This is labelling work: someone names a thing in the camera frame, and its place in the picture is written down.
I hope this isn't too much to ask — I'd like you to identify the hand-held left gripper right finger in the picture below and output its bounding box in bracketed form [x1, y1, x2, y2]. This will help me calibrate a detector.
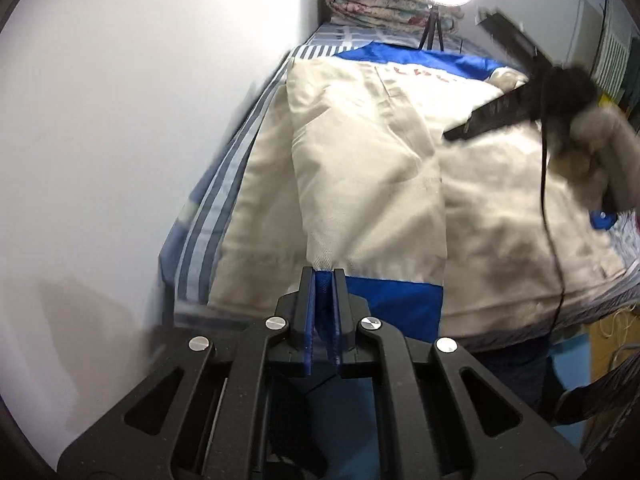
[330, 268, 586, 480]

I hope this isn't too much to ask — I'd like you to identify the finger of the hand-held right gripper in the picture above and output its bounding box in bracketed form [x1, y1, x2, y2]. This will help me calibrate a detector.
[444, 82, 551, 143]
[477, 7, 556, 71]

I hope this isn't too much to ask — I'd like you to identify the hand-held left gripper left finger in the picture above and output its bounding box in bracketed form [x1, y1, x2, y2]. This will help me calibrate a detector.
[57, 267, 317, 480]

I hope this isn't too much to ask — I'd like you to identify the beige and blue jacket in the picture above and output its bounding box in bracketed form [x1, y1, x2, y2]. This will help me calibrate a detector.
[207, 42, 628, 353]

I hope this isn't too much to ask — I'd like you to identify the striped hanging cloth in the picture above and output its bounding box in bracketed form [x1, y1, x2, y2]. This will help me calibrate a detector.
[595, 25, 633, 103]

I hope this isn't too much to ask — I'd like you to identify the black tripod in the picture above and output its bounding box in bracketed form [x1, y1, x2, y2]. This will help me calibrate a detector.
[417, 5, 446, 51]

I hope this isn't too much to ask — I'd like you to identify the folded floral quilt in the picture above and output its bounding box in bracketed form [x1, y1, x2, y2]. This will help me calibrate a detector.
[326, 0, 463, 36]

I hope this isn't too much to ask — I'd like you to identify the blue striped blanket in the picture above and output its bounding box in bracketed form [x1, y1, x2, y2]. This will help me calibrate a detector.
[172, 42, 640, 333]

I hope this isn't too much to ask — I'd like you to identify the black cable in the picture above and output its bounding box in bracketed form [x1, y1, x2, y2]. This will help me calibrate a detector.
[539, 110, 568, 346]

